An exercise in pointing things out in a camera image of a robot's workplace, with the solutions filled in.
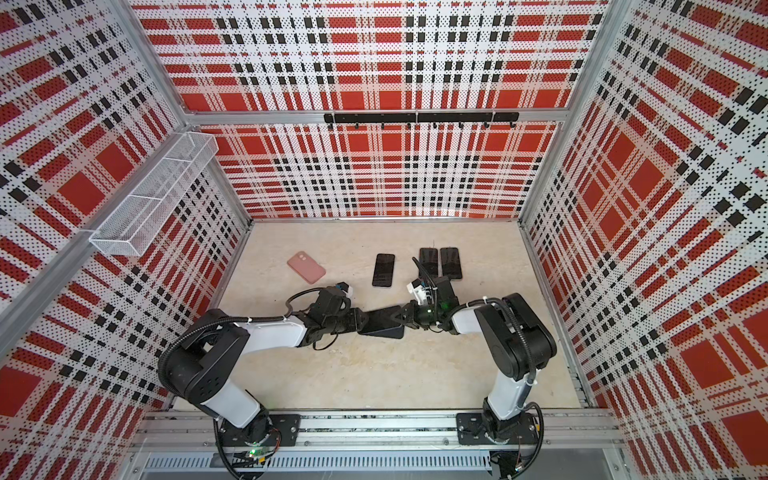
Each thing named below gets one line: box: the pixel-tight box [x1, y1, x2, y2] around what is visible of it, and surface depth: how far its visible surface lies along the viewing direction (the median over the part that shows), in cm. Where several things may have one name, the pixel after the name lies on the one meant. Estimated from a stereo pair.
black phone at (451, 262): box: [440, 247, 463, 279], surface depth 113 cm
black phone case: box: [357, 325, 405, 339], surface depth 91 cm
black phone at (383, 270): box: [372, 253, 395, 287], surface depth 107 cm
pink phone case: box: [287, 251, 326, 285], surface depth 110 cm
